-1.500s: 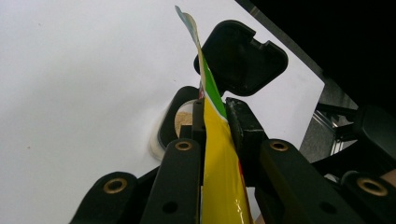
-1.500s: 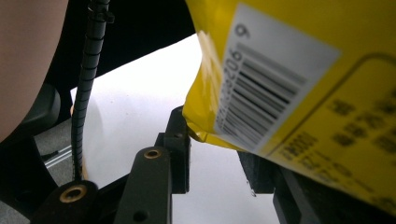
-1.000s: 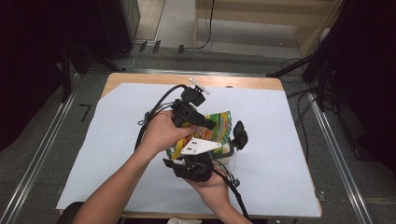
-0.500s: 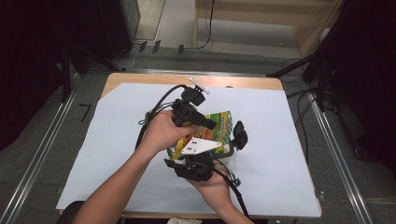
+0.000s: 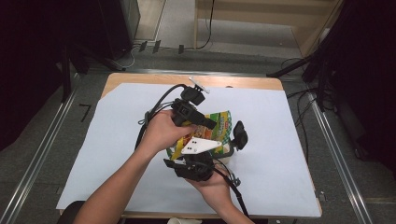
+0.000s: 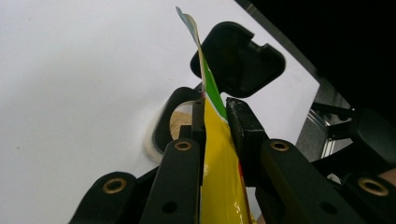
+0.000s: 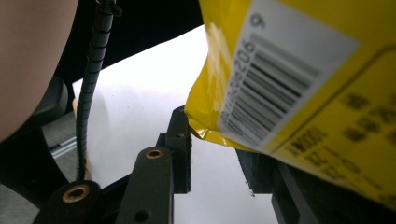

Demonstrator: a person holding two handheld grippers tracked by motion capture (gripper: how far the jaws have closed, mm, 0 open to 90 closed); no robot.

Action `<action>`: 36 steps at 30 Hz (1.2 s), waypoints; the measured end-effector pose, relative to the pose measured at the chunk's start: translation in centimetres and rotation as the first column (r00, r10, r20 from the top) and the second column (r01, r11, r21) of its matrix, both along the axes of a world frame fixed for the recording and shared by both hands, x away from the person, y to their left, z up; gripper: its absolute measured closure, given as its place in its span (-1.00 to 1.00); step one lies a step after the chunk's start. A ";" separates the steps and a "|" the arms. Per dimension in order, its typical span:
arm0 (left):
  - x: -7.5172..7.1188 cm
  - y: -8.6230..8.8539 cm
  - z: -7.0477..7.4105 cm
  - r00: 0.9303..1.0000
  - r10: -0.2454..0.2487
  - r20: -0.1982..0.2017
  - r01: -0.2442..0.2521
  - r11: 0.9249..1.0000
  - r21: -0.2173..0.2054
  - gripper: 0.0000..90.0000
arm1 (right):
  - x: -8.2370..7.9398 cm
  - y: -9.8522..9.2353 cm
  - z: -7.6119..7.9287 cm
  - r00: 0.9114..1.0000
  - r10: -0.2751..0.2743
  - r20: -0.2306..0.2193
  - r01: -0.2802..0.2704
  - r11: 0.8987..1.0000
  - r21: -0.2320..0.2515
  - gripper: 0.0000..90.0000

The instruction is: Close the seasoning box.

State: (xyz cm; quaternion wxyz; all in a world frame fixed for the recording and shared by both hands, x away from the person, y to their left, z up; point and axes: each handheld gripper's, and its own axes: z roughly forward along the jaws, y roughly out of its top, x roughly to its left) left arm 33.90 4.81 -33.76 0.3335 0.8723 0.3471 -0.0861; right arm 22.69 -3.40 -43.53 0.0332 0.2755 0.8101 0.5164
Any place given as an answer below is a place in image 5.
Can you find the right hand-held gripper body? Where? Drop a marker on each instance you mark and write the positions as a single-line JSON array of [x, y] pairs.
[[196, 168]]

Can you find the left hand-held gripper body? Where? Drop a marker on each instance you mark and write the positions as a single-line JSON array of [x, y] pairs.
[[185, 112]]

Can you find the green yellow refill pouch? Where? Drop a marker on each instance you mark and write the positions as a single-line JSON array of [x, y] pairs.
[[222, 127]]

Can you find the clear jar with dark lid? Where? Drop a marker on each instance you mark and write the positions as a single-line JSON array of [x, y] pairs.
[[240, 137]]

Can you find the person's right hand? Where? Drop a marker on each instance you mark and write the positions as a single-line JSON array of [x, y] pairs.
[[214, 189]]

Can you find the person's left hand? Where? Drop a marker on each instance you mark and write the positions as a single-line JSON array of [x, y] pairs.
[[162, 133]]

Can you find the white rounded object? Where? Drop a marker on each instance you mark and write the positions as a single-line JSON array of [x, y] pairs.
[[183, 221]]

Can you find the wooden table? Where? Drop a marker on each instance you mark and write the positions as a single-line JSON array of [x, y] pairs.
[[140, 79]]

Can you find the white paper sheet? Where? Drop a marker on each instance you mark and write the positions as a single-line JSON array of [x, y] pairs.
[[109, 124]]

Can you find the black cabinet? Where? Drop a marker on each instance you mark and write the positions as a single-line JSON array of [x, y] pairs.
[[115, 28]]

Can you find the dark rounded object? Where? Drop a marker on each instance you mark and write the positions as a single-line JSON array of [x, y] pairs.
[[68, 213]]

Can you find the black metal stand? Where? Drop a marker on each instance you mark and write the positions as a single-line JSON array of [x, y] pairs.
[[66, 77]]

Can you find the black tripod stand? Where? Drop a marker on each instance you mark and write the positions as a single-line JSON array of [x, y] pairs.
[[314, 59]]

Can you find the light wooden frame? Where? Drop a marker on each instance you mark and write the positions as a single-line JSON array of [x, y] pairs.
[[249, 7]]

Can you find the metal floor rail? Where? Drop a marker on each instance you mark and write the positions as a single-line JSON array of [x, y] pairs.
[[40, 155], [339, 161]]

